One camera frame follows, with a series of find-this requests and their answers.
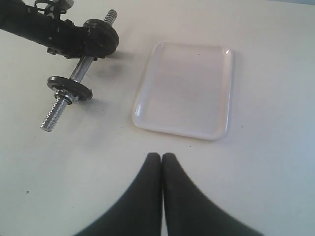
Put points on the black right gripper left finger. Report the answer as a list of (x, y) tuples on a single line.
[(138, 212)]

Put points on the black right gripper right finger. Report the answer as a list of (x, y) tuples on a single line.
[(189, 212)]

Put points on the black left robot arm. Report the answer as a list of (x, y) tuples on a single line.
[(41, 23)]

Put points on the chrome spin-lock collar nut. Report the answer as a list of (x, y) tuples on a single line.
[(66, 95)]

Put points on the white rectangular plastic tray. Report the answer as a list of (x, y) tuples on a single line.
[(185, 91)]

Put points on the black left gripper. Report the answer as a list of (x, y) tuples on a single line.
[(66, 39)]

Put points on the chrome threaded dumbbell bar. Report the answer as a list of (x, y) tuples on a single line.
[(78, 74)]

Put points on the black weight plate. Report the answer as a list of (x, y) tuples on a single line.
[(101, 40), (77, 89)]

